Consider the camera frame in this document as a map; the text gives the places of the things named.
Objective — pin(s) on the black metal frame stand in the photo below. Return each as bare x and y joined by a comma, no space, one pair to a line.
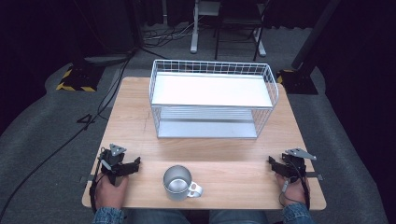
239,21

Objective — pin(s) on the black stand with striped base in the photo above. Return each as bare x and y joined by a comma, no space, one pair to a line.
297,81
79,79

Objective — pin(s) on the white metal stand leg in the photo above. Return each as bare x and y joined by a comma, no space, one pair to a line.
261,45
194,39

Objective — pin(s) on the grey metal table bracket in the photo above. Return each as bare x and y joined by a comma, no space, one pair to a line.
315,176
84,179

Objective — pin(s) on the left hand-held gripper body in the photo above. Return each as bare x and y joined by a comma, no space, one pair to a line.
111,159

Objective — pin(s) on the grey flat stand base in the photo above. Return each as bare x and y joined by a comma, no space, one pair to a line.
107,59

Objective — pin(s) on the person's left hand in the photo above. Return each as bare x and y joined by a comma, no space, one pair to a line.
109,194

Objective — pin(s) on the person's right hand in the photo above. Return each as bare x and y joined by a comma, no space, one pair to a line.
294,193

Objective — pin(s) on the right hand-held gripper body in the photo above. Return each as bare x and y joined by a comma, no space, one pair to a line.
295,164

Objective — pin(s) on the person's right leg in jeans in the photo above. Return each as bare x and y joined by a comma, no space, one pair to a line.
238,217

